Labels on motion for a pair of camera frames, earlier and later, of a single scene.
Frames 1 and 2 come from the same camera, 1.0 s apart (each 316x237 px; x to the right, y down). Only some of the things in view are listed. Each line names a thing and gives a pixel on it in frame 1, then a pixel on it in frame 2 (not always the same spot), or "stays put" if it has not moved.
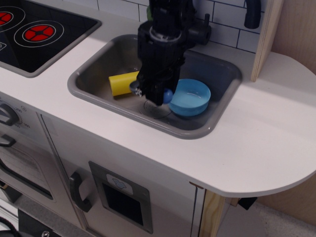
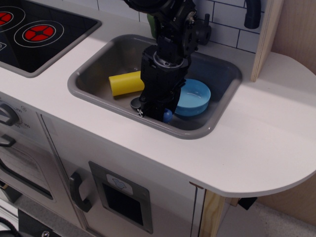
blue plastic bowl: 191,98 stays put
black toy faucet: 200,32 stays put
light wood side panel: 271,11 stays put
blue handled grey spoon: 168,94 -> 136,103
